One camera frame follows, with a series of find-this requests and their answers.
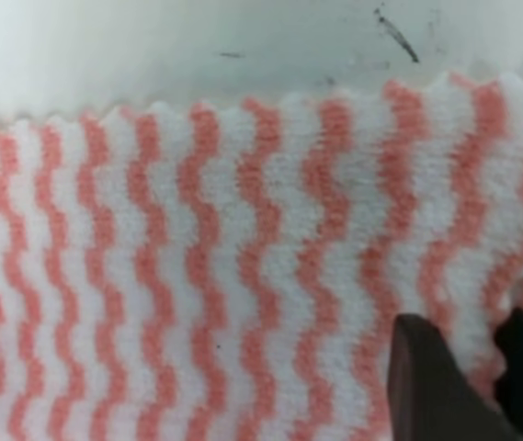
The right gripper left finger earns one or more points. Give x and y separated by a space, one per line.
429 398

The pink white striped towel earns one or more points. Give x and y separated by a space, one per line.
233 274

